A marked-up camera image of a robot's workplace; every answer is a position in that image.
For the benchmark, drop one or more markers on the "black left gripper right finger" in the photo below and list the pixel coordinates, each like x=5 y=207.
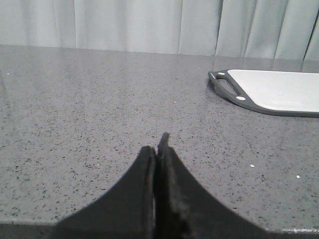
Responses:
x=185 y=210

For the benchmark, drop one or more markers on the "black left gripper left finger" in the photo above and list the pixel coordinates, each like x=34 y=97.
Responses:
x=124 y=212

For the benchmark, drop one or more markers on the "white cutting board grey rim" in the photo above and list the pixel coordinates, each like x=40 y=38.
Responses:
x=277 y=93

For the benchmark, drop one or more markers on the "grey-white curtain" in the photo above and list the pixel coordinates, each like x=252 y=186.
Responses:
x=275 y=29

